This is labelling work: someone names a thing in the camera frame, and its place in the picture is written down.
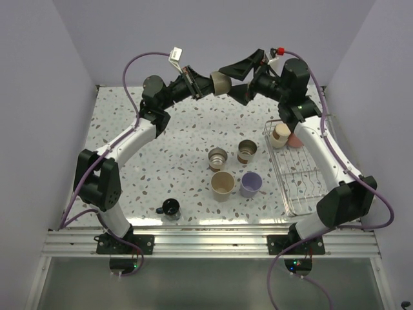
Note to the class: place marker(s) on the red plastic cup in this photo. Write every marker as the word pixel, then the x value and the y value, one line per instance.
pixel 294 142

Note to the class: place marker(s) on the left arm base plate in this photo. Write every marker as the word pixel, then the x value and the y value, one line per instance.
pixel 107 244

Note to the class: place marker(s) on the beige plastic cup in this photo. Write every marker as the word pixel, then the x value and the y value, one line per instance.
pixel 222 184

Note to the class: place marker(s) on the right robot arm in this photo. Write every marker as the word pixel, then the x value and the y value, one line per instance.
pixel 350 194

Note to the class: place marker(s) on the dark blue ceramic mug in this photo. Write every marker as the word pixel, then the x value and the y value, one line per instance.
pixel 170 209

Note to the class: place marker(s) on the steel tumbler cork band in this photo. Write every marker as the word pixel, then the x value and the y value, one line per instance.
pixel 280 135

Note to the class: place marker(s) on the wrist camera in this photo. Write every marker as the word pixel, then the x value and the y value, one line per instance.
pixel 174 58
pixel 272 57

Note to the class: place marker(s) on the aluminium frame rail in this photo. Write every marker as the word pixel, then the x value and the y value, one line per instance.
pixel 211 241

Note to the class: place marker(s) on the centre steel tumbler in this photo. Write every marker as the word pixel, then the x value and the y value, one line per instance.
pixel 217 159

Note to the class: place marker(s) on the right steel tumbler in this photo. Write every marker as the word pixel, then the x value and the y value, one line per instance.
pixel 246 151

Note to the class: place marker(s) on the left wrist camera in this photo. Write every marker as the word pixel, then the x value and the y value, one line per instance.
pixel 174 58

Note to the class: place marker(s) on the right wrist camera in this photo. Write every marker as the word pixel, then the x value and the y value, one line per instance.
pixel 272 57

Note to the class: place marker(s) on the purple plastic cup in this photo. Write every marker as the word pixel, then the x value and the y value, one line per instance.
pixel 251 183

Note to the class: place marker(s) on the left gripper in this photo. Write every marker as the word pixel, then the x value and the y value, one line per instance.
pixel 201 86

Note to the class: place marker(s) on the steel tumbler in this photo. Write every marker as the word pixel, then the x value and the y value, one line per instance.
pixel 217 159
pixel 246 151

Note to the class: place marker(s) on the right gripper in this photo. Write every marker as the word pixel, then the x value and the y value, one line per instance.
pixel 240 70

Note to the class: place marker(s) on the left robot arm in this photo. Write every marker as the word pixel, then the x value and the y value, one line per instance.
pixel 97 180

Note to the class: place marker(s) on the wire dish rack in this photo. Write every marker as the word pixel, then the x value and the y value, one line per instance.
pixel 300 181

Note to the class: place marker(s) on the grey ceramic mug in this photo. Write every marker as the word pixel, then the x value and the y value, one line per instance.
pixel 221 83

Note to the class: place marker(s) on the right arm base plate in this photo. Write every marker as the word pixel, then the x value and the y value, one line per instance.
pixel 278 243

